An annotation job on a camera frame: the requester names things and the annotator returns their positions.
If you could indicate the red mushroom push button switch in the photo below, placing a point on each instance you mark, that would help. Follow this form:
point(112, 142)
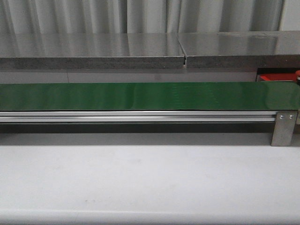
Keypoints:
point(298, 76)

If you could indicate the grey stone counter slab left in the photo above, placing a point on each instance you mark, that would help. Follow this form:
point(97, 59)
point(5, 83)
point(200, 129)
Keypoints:
point(83, 51)

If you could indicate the grey stone counter slab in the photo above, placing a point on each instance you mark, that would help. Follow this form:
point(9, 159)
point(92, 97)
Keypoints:
point(251, 49)
point(83, 51)

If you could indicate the green conveyor belt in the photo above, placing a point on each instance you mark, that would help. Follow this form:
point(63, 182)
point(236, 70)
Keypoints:
point(257, 96)

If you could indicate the grey stone counter slab right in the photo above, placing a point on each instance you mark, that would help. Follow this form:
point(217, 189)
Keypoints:
point(251, 49)

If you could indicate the red plastic tray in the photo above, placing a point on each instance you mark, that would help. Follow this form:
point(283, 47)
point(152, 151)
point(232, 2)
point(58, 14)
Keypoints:
point(278, 77)

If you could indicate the grey curtain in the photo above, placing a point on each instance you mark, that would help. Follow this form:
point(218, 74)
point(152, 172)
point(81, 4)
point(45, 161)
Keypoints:
point(147, 16)

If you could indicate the steel conveyor support bracket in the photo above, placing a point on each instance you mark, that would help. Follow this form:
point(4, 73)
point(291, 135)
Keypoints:
point(283, 129)

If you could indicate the aluminium conveyor frame rail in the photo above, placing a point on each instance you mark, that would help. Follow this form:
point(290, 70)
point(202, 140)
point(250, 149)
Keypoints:
point(148, 116)

